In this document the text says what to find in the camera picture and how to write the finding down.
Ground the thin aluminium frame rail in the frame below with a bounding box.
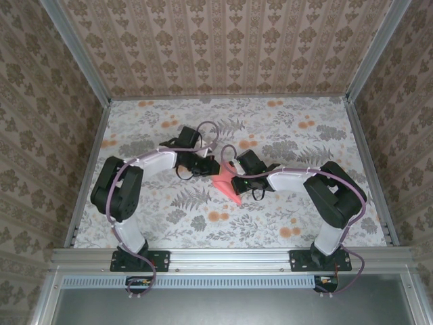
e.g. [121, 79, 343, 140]
[110, 94, 349, 102]

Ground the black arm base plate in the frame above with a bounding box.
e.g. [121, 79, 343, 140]
[110, 249, 170, 274]
[290, 249, 353, 273]

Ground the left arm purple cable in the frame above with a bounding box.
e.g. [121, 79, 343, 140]
[106, 121, 221, 299]

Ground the slotted white cable duct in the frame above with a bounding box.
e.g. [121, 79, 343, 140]
[62, 274, 317, 289]

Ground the wide aluminium frame rail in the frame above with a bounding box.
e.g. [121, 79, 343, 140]
[50, 246, 416, 272]

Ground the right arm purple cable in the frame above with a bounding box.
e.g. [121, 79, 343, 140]
[220, 144, 369, 299]

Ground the floral patterned table cover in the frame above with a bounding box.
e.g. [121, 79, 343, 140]
[72, 96, 390, 250]

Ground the aluminium frame post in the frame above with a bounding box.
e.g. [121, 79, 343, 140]
[40, 0, 113, 106]
[345, 0, 413, 102]

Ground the grey metal panel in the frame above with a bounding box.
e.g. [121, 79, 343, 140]
[50, 273, 419, 325]

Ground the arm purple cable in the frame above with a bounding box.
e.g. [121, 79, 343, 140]
[220, 144, 369, 299]
[106, 121, 221, 299]

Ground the pink cloth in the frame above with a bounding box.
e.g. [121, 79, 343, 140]
[212, 161, 243, 204]

